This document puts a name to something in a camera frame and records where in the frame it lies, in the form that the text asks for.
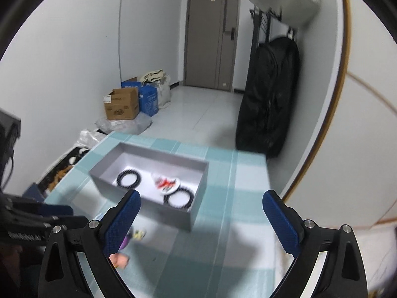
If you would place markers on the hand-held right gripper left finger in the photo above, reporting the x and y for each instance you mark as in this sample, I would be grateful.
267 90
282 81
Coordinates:
122 220

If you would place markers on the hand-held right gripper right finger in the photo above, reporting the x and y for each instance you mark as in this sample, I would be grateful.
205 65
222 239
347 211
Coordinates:
280 223

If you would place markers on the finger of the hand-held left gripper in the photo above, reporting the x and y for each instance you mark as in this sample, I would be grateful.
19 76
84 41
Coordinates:
55 210
71 222

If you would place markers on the small yellow charm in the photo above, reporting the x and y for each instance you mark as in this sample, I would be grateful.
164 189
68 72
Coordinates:
138 235

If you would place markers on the small pink figurine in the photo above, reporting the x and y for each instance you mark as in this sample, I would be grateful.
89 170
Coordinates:
119 260

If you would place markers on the grey rectangular box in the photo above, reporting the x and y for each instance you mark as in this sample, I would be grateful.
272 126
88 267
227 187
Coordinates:
198 192

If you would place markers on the brown suede boot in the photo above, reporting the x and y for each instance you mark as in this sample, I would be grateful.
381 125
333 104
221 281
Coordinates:
65 170
54 182

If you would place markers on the dark blue shoebox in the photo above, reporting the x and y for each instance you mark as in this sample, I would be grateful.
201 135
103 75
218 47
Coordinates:
34 192

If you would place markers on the black white sandals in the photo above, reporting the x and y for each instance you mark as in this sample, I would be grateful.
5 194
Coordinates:
73 160

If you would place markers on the white round badge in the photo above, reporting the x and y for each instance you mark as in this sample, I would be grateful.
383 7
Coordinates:
166 183

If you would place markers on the teal plaid tablecloth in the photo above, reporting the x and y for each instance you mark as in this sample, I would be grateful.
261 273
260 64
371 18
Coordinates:
235 186

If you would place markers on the black and white sneaker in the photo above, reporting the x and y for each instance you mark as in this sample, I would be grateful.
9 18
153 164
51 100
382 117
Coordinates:
82 151

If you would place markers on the white plastic mailer bag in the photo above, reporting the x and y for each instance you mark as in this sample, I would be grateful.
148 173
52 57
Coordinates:
90 138

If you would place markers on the grey plastic mailer bag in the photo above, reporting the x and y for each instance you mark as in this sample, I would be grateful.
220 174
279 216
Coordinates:
124 125

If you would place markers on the white wardrobe with gold trim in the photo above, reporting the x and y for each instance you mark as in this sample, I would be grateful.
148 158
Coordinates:
366 161

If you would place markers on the brown cardboard box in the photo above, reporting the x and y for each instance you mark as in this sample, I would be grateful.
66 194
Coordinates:
121 105

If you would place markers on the blue cardboard box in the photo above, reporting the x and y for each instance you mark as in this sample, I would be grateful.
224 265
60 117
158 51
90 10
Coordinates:
149 101

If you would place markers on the black backpack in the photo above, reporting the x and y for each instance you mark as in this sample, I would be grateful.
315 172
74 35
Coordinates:
266 99

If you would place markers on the white woven sack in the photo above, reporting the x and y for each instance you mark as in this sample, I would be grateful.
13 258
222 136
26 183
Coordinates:
163 94

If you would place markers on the beige folded cloth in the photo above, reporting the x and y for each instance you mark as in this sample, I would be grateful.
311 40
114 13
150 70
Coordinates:
152 76

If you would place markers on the black metal coat rack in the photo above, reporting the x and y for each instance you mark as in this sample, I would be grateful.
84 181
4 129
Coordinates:
259 28

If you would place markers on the grey-brown door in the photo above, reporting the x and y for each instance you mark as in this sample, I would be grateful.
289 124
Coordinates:
204 37

